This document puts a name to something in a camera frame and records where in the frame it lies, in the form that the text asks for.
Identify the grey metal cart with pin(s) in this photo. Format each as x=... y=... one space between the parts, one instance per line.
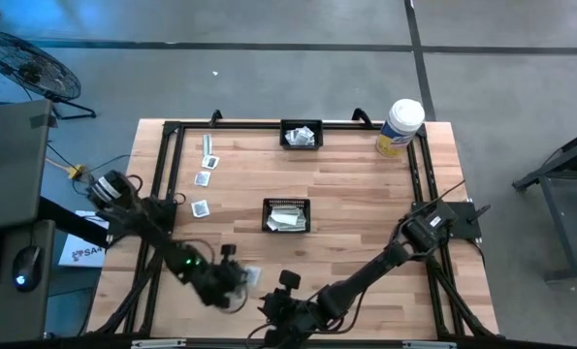
x=557 y=223

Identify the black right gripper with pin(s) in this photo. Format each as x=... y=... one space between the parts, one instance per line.
x=293 y=310

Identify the white alcohol wipe packet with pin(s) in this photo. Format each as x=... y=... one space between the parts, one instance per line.
x=254 y=275
x=200 y=208
x=293 y=137
x=210 y=162
x=202 y=179
x=306 y=136

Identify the black slotted plastic basket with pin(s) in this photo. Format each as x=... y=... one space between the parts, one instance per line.
x=286 y=201
x=301 y=122

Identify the black diagonal bar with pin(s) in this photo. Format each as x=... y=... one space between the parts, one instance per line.
x=70 y=223

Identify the Lysol disinfecting wipes canister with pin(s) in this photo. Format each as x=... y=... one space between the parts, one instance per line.
x=404 y=116

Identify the grey monitor back panel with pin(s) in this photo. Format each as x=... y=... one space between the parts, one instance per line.
x=11 y=165

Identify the black floor fan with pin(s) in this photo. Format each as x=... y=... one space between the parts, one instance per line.
x=31 y=70

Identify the white printed paper sheet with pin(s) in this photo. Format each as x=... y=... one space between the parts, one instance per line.
x=82 y=254

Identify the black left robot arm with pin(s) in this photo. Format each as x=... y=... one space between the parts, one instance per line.
x=162 y=237

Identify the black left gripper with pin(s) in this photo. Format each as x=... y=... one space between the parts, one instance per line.
x=220 y=283

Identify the grey metal bracket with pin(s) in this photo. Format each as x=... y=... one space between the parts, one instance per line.
x=428 y=344
x=157 y=343

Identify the grey desk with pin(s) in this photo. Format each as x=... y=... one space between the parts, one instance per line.
x=2 y=315

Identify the black frame clamp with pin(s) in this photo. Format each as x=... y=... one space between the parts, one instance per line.
x=215 y=116
x=361 y=115

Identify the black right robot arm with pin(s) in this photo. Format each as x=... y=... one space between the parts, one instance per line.
x=365 y=276

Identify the black computer mouse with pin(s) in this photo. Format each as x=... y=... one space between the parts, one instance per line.
x=26 y=266

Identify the yellow power plug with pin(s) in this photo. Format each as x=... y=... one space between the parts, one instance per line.
x=76 y=171

